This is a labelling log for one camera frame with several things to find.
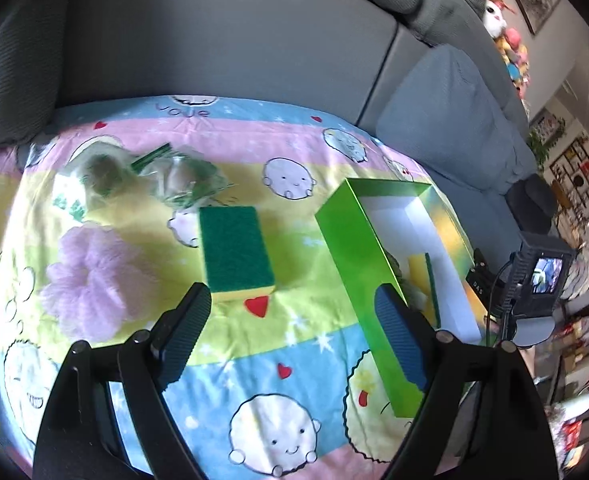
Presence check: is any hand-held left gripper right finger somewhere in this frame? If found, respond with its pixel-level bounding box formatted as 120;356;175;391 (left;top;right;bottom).
374;284;560;480

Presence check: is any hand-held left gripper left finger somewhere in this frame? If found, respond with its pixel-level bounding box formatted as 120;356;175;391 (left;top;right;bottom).
33;282;212;480

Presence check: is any green and yellow sponge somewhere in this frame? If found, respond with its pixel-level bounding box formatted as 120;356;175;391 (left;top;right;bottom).
407;252;442;326
198;206;276;302

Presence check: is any purple bath loofah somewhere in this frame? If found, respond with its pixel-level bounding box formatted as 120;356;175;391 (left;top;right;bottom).
42;225;161;343

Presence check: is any green cardboard box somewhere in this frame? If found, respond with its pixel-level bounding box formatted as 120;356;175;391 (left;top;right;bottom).
315;177;482;418

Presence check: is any plastic bag with green strip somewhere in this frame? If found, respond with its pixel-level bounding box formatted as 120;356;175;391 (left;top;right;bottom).
132;144;238;208

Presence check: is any plastic bag with green label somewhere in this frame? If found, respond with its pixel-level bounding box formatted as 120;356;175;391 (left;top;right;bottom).
52;135;140;221

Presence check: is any dark cloth object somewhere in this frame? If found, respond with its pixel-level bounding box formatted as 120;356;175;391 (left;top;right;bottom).
505;174;559;233

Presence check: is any green potted plant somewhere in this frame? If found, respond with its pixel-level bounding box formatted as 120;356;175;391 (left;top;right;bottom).
525;114;567;167

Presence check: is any printed cartoon blanket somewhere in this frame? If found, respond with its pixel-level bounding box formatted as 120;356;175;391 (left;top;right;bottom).
0;94;480;480

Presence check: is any blue-grey cushion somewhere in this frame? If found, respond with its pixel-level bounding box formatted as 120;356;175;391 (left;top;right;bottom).
377;44;537;196

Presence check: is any pile of colourful plush toys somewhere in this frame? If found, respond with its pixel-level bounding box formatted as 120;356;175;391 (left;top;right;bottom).
493;27;534;98

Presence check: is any white plush toy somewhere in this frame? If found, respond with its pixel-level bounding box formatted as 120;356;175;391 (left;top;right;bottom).
481;0;507;38

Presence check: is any grey sofa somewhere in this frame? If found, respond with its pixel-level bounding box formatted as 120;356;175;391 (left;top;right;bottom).
0;0;560;221

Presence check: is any dark wall shelf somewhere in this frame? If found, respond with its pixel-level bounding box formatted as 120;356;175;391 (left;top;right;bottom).
548;136;589;213

